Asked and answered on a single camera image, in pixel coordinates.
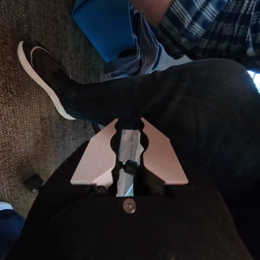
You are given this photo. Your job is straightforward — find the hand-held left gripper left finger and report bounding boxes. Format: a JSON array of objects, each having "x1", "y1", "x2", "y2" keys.
[{"x1": 70, "y1": 118, "x2": 122, "y2": 197}]

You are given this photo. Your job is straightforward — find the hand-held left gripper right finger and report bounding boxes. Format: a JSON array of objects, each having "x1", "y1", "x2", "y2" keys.
[{"x1": 134, "y1": 117, "x2": 189, "y2": 197}]

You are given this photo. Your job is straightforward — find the person's right forearm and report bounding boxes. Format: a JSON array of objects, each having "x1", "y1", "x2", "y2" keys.
[{"x1": 130, "y1": 0, "x2": 175, "y2": 26}]

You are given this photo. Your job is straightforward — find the black adjustment knob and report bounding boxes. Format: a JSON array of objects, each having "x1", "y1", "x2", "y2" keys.
[{"x1": 121, "y1": 160, "x2": 139, "y2": 175}]

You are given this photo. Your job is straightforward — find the black chair base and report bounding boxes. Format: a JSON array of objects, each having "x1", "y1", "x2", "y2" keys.
[{"x1": 90, "y1": 121, "x2": 103, "y2": 135}]

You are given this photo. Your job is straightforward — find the black chair caster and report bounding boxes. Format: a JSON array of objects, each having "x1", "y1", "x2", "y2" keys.
[{"x1": 23, "y1": 174, "x2": 45, "y2": 193}]

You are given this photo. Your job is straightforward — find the person's dark trousers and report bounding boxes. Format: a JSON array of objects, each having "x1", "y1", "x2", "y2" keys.
[{"x1": 58, "y1": 58, "x2": 260, "y2": 244}]

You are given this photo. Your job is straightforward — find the black white-soled shoe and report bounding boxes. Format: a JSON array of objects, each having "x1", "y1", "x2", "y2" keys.
[
  {"x1": 0, "y1": 201, "x2": 14, "y2": 211},
  {"x1": 17, "y1": 40, "x2": 77, "y2": 121}
]

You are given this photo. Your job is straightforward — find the blue cloth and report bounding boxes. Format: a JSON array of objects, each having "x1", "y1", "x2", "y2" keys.
[{"x1": 104, "y1": 8, "x2": 163, "y2": 79}]

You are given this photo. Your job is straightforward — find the blue chair seat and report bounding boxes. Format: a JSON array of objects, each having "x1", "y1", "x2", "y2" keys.
[{"x1": 72, "y1": 0, "x2": 140, "y2": 62}]

